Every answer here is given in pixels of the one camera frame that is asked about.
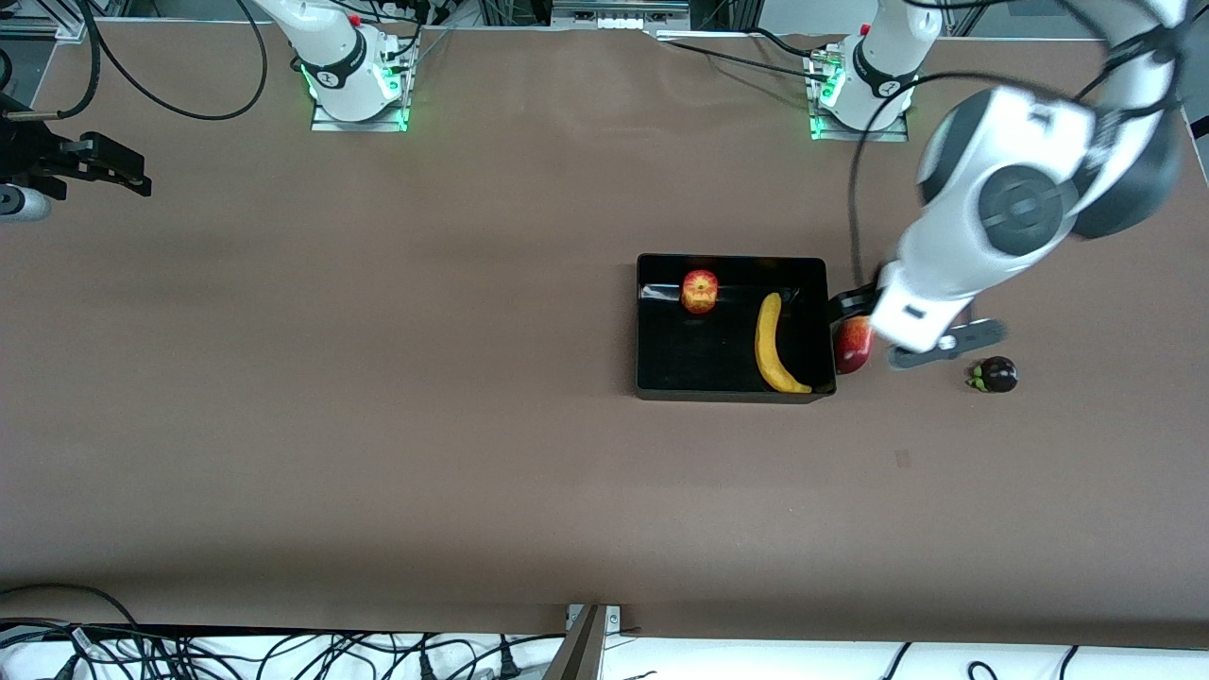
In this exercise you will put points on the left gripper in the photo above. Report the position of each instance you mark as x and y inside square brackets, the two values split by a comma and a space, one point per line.
[853, 301]

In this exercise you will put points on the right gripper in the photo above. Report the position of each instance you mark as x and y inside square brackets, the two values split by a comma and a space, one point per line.
[25, 154]

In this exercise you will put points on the yellow banana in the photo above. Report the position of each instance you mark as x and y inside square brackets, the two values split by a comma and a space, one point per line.
[770, 345]

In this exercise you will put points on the red yellow apple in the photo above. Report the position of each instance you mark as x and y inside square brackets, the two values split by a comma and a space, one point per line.
[700, 290]

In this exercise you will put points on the black plastic box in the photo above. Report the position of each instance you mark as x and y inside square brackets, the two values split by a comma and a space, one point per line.
[699, 364]

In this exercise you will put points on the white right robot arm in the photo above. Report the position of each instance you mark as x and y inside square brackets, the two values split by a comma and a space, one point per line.
[345, 66]

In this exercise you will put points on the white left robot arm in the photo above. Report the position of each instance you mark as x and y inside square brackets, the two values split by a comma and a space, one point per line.
[1039, 123]

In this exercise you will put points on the red yellow mango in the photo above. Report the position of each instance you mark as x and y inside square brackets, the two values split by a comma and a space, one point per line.
[853, 349]

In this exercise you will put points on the dark purple mangosteen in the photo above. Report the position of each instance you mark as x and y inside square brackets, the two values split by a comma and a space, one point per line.
[999, 375]

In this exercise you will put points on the grey power strip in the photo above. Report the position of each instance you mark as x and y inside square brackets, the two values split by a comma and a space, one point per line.
[619, 14]

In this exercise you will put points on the aluminium frame corner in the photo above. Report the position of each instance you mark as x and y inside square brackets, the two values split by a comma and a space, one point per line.
[66, 28]

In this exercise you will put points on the aluminium table edge bracket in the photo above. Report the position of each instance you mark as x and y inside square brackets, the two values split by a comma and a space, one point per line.
[586, 652]

